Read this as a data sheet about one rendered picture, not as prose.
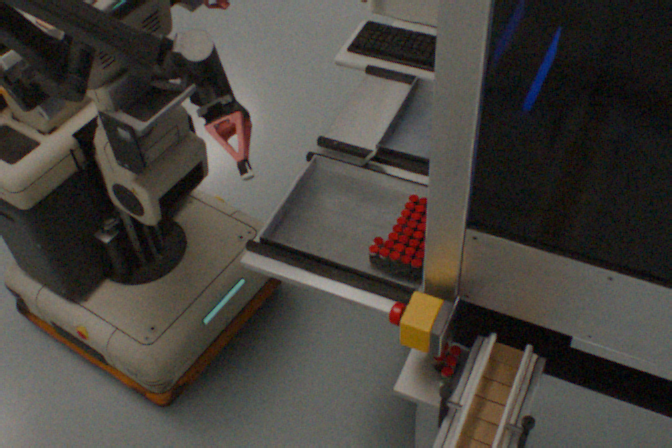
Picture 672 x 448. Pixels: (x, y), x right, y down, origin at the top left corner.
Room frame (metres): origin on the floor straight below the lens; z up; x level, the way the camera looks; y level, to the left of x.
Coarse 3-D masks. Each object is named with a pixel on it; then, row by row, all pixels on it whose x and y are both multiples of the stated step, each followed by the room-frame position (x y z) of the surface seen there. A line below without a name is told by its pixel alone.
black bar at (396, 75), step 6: (366, 66) 1.59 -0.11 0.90; (372, 66) 1.59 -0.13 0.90; (366, 72) 1.58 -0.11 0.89; (372, 72) 1.57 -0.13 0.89; (378, 72) 1.57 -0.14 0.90; (384, 72) 1.56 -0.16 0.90; (390, 72) 1.56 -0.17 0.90; (396, 72) 1.56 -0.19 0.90; (402, 72) 1.55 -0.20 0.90; (390, 78) 1.55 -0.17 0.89; (396, 78) 1.54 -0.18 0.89; (402, 78) 1.54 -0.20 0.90; (408, 78) 1.53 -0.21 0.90; (414, 78) 1.53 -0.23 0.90; (408, 84) 1.53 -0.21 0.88
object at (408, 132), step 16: (416, 80) 1.50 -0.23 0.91; (432, 80) 1.49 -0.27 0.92; (416, 96) 1.48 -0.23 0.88; (432, 96) 1.47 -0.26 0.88; (400, 112) 1.41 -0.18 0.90; (416, 112) 1.42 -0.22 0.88; (400, 128) 1.37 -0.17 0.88; (416, 128) 1.36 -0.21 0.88; (384, 144) 1.32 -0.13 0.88; (400, 144) 1.31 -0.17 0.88; (416, 144) 1.31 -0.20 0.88; (416, 160) 1.24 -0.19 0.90
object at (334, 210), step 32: (320, 160) 1.26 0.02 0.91; (320, 192) 1.18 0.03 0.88; (352, 192) 1.17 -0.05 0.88; (384, 192) 1.17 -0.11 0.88; (416, 192) 1.15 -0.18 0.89; (288, 224) 1.10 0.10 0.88; (320, 224) 1.09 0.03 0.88; (352, 224) 1.08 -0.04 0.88; (384, 224) 1.07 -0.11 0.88; (320, 256) 0.98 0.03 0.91; (352, 256) 1.00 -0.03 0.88; (416, 288) 0.90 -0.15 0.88
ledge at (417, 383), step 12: (408, 360) 0.74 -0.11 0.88; (420, 360) 0.74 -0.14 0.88; (408, 372) 0.72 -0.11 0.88; (420, 372) 0.72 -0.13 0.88; (432, 372) 0.71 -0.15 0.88; (396, 384) 0.70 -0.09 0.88; (408, 384) 0.69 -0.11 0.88; (420, 384) 0.69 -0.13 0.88; (432, 384) 0.69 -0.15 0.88; (456, 384) 0.69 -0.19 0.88; (408, 396) 0.67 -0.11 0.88; (420, 396) 0.67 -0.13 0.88; (432, 396) 0.67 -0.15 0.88; (432, 408) 0.65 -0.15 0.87
